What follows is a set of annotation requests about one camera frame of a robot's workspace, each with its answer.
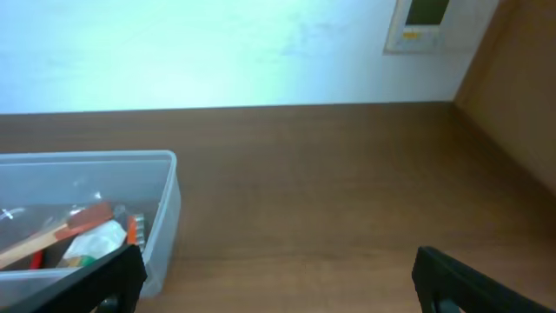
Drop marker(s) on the white wall panel box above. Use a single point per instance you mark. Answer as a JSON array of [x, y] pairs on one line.
[[416, 27]]

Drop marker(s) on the orange scraper wooden handle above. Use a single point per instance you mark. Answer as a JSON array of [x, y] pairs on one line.
[[79, 223]]

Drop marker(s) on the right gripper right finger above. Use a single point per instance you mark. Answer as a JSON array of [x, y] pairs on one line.
[[444, 284]]

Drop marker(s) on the clear box coloured plugs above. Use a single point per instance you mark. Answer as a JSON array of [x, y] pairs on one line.
[[93, 245]]

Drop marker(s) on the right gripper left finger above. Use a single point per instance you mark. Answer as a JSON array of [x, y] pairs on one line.
[[111, 284]]

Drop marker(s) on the orange handled pliers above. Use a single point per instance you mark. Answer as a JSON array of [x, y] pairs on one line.
[[36, 262]]

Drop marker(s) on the orange screwdriver bit holder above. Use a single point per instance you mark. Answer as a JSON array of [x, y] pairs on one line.
[[136, 231]]

